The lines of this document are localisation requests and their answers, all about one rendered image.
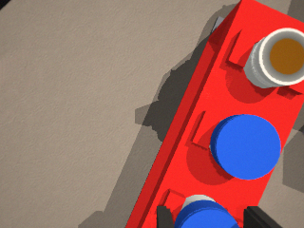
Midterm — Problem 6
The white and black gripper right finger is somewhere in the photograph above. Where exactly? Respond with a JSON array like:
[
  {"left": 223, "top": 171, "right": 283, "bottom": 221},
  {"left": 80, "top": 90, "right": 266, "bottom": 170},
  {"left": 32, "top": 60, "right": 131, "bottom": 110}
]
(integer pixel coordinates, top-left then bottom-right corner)
[{"left": 243, "top": 206, "right": 282, "bottom": 228}]

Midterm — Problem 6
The red tube rack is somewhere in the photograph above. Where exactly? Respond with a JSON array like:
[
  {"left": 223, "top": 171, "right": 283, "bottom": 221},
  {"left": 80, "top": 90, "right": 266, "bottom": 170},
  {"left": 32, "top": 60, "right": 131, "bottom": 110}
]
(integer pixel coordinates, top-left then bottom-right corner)
[{"left": 125, "top": 0, "right": 304, "bottom": 228}]

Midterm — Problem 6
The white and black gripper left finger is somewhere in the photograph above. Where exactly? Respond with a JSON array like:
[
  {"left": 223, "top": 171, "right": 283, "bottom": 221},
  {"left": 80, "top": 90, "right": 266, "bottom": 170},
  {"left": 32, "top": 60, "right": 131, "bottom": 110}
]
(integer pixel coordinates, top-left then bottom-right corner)
[{"left": 157, "top": 206, "right": 175, "bottom": 228}]

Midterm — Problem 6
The dark grey bolted mounting bracket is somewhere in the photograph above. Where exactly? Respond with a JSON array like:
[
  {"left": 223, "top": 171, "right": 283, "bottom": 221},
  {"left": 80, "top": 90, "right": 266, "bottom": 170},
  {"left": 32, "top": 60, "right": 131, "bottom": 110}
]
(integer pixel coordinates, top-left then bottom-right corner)
[{"left": 210, "top": 17, "right": 224, "bottom": 35}]

